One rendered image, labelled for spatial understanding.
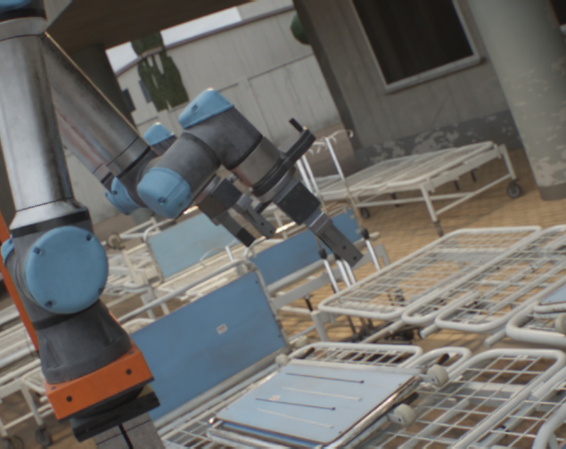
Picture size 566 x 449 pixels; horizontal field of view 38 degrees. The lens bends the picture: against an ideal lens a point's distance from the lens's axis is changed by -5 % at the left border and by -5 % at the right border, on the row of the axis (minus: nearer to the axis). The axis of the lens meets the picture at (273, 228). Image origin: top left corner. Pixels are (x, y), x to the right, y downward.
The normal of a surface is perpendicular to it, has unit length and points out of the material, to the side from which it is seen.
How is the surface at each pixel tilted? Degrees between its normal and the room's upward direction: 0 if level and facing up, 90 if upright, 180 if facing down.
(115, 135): 92
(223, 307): 91
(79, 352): 73
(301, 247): 90
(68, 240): 97
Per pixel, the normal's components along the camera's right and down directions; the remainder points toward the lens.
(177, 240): 0.38, -0.03
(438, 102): -0.77, 0.39
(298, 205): 0.20, 0.20
